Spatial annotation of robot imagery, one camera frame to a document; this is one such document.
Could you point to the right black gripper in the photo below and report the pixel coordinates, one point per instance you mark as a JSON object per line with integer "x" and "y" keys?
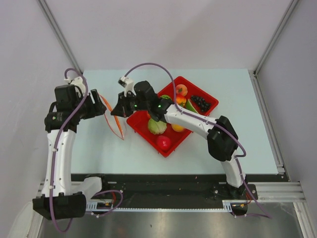
{"x": 121, "y": 110}

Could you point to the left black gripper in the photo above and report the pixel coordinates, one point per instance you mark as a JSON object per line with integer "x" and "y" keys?
{"x": 97, "y": 108}

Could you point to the clear zip top bag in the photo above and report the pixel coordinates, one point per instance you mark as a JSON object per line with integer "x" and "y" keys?
{"x": 116, "y": 124}

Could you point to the toy green cabbage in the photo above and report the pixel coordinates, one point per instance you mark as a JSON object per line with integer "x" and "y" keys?
{"x": 156, "y": 127}

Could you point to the toy whole watermelon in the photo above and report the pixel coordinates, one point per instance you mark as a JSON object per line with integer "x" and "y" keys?
{"x": 166, "y": 97}

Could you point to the toy red orange tomato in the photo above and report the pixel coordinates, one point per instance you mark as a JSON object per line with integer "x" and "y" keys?
{"x": 180, "y": 100}

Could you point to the toy yellow orange mango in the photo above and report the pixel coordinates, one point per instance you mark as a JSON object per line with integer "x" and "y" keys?
{"x": 177, "y": 128}

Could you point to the toy watermelon slice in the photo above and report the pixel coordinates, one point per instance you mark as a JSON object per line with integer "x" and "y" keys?
{"x": 189, "y": 106}

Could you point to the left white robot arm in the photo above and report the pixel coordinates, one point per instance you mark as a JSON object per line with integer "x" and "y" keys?
{"x": 58, "y": 199}

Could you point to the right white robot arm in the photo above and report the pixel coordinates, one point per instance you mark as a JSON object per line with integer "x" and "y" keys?
{"x": 223, "y": 144}

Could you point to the red plastic tray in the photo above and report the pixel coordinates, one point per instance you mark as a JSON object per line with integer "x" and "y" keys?
{"x": 187, "y": 119}

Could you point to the toy red apple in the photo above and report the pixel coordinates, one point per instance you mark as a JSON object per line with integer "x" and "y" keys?
{"x": 163, "y": 142}

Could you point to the toy peach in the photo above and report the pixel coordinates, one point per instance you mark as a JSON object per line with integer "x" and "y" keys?
{"x": 181, "y": 89}

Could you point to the toy black grapes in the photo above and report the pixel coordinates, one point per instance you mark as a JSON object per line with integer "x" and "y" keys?
{"x": 201, "y": 103}

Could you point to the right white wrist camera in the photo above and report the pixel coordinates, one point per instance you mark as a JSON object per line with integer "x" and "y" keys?
{"x": 127, "y": 83}

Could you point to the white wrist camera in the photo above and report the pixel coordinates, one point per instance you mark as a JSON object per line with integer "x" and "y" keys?
{"x": 80, "y": 87}
{"x": 127, "y": 83}

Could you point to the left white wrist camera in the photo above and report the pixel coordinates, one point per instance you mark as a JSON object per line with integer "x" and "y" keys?
{"x": 80, "y": 87}

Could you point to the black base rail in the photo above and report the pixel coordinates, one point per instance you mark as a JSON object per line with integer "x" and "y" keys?
{"x": 177, "y": 191}

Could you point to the white slotted cable duct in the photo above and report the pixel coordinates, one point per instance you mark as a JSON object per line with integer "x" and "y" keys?
{"x": 100, "y": 207}

